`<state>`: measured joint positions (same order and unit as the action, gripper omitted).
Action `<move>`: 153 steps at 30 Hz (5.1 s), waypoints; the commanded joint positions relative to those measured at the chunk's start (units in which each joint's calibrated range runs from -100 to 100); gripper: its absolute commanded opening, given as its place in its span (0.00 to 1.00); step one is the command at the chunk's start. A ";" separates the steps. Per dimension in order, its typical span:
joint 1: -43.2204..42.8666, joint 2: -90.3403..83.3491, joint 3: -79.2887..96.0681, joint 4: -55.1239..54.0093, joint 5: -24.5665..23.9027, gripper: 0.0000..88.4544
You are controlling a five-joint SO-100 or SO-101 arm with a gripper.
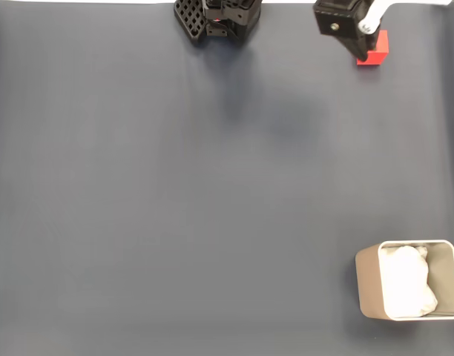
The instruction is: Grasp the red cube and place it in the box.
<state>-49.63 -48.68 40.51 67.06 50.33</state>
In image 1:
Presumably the dark blue-grey mat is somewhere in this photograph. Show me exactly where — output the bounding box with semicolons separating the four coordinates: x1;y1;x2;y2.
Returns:
0;2;454;356

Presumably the beige metal box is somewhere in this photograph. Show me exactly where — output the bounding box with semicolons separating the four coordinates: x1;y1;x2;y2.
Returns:
355;239;454;322

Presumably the red cube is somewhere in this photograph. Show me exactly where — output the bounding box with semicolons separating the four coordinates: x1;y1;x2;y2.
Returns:
356;29;390;67

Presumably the white camera board mount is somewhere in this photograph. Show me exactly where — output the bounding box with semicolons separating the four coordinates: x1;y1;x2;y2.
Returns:
358;0;393;35

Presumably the white crumpled cloth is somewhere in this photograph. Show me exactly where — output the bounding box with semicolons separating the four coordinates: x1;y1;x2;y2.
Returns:
381;244;439;319

